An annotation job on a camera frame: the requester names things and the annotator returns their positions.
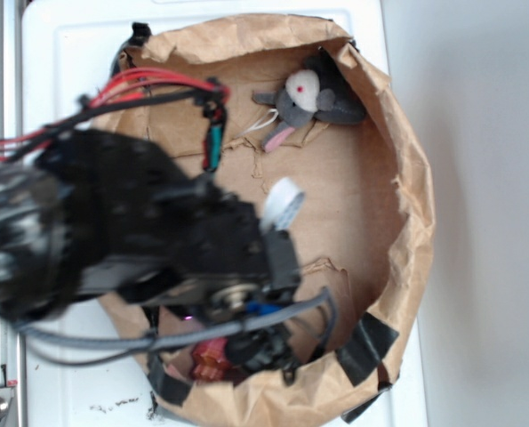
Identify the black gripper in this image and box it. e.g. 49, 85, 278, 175
224, 324, 301, 383

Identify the orange spiral sea shell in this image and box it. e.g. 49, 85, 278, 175
191, 337, 232, 382

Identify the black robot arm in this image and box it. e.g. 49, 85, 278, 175
0, 130, 301, 328

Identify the brown paper bag tray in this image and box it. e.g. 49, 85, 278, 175
117, 14, 436, 426

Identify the grey plush mouse toy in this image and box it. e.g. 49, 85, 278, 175
252, 51, 367, 152

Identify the white plastic tray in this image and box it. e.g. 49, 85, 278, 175
0, 0, 429, 427

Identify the grey cable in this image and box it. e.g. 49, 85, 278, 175
16, 286, 339, 367

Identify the red wire bundle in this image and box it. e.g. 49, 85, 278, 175
0, 67, 231, 162

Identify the aluminium frame rail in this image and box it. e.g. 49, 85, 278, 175
0, 0, 28, 426

